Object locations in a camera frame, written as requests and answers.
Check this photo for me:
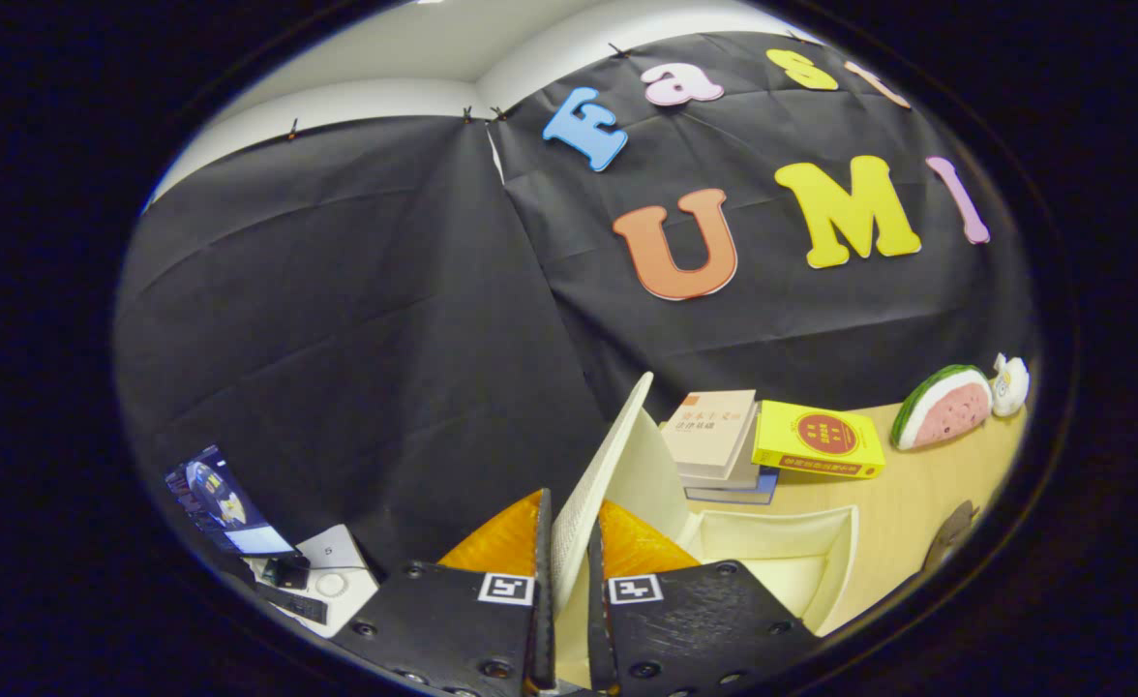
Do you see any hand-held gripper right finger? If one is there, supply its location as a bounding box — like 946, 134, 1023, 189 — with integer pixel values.
585, 499, 822, 697

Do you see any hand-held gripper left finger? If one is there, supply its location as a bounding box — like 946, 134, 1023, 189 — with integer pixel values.
332, 487, 557, 697

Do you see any cream storage box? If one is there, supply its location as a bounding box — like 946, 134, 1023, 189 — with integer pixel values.
550, 373, 860, 690

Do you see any brown fuzzy shoe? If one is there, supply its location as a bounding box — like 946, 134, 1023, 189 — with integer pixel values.
922, 500, 979, 579

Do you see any blue book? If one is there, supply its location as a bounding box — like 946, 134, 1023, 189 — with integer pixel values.
683, 468, 781, 506

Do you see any grey book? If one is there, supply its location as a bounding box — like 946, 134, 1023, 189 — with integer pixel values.
675, 416, 765, 492

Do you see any black keyboard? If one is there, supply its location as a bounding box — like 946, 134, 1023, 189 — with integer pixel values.
257, 579, 330, 626

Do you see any small black device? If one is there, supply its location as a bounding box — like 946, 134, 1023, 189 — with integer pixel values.
259, 552, 312, 591

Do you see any yellow book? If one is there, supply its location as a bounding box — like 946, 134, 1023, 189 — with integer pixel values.
751, 400, 886, 480

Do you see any computer monitor screen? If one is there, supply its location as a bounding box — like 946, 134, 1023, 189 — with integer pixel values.
165, 444, 299, 560

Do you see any watermelon slice plush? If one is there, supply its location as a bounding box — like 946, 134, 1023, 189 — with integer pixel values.
890, 364, 996, 452

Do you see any white plush toy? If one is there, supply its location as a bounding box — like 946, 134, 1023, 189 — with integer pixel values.
990, 352, 1031, 417

